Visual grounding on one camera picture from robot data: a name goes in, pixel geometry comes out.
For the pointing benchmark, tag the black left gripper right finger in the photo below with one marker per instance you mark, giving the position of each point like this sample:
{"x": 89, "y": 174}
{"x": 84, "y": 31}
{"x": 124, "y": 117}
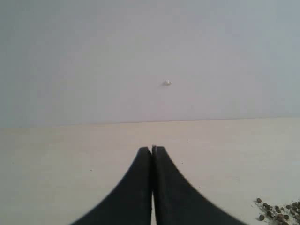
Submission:
{"x": 177, "y": 202}

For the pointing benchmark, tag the pile of beans and rice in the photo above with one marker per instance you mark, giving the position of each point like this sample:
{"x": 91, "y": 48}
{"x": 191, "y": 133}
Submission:
{"x": 280, "y": 214}

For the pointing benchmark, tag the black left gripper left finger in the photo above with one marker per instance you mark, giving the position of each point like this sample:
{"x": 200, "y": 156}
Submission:
{"x": 130, "y": 202}

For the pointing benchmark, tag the small white wall plug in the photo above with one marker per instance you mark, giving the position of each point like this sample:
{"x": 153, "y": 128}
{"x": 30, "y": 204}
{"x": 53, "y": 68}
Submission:
{"x": 166, "y": 83}

